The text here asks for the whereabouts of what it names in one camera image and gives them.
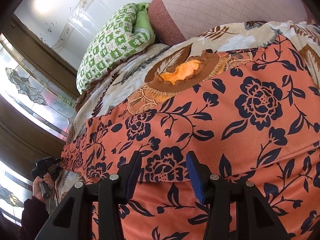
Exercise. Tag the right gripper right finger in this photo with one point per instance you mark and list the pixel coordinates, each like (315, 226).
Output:
(255, 218)

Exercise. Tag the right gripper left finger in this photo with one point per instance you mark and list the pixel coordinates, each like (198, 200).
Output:
(72, 219)

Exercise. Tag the orange floral garment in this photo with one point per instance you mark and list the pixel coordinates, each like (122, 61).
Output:
(256, 122)

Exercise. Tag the dark left sleeve forearm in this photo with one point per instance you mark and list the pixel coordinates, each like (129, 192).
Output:
(33, 218)

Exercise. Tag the stained glass window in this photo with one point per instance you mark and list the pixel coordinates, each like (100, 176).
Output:
(35, 119)

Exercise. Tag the brown orange knit garment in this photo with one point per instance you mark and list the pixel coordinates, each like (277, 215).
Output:
(183, 76)

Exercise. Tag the green white patterned pillow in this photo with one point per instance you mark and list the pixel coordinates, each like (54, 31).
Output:
(127, 33)

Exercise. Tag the beige leaf-print blanket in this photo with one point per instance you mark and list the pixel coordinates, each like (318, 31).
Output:
(130, 76)

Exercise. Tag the pink quilted bolster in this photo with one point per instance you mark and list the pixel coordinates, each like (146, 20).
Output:
(175, 21)

